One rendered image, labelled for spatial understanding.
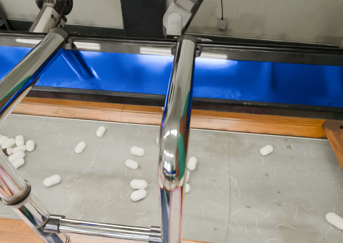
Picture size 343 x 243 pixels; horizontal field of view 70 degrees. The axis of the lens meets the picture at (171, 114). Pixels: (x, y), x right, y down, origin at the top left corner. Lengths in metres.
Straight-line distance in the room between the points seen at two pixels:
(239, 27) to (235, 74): 2.28
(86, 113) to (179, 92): 0.57
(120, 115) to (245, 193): 0.39
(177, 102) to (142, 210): 0.40
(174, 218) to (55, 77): 0.22
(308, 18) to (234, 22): 0.64
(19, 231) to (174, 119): 0.46
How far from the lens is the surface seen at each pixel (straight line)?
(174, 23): 0.62
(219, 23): 2.50
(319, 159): 0.73
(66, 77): 0.33
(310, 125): 0.77
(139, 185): 0.57
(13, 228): 0.60
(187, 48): 0.26
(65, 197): 0.62
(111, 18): 2.76
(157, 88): 0.29
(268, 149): 0.66
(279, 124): 0.73
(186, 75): 0.22
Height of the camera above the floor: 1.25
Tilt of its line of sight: 44 degrees down
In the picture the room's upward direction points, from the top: straight up
